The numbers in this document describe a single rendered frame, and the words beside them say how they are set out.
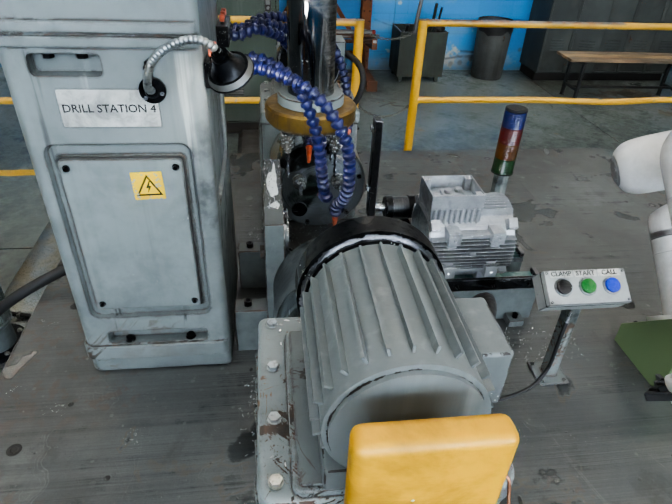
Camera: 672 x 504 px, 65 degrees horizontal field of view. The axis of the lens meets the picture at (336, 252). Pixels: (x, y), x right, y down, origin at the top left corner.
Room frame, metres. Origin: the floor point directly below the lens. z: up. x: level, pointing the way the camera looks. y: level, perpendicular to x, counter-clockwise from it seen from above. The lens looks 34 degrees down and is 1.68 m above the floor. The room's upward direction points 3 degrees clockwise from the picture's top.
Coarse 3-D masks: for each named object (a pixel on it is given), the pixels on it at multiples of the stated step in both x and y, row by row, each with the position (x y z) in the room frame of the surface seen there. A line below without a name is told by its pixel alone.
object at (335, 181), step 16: (272, 144) 1.39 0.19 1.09; (304, 144) 1.24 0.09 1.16; (304, 160) 1.23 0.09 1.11; (336, 160) 1.25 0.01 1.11; (304, 176) 1.23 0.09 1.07; (336, 176) 1.24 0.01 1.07; (288, 192) 1.23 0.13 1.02; (304, 192) 1.23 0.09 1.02; (336, 192) 1.25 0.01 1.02; (288, 208) 1.23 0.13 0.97; (304, 208) 1.23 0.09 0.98; (320, 208) 1.24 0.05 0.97; (352, 208) 1.26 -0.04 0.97; (320, 224) 1.24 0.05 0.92
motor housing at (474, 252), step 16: (416, 208) 1.13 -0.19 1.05; (496, 208) 1.05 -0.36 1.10; (512, 208) 1.06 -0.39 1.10; (416, 224) 1.14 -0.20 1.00; (448, 224) 1.02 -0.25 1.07; (464, 224) 1.02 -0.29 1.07; (480, 224) 1.03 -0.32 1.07; (432, 240) 0.99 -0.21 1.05; (464, 240) 0.99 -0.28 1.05; (480, 240) 1.00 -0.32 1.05; (512, 240) 1.02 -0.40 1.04; (448, 256) 0.98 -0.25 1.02; (464, 256) 0.98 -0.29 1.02; (480, 256) 1.00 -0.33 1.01; (496, 256) 1.00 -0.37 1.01; (512, 256) 1.00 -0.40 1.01; (464, 272) 1.03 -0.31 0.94
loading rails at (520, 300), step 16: (512, 272) 1.07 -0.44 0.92; (528, 272) 1.07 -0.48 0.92; (464, 288) 1.01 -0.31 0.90; (480, 288) 1.02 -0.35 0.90; (496, 288) 1.02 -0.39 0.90; (512, 288) 1.03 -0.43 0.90; (528, 288) 1.03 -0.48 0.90; (512, 304) 1.03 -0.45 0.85; (528, 304) 1.04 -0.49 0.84; (512, 320) 1.00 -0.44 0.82
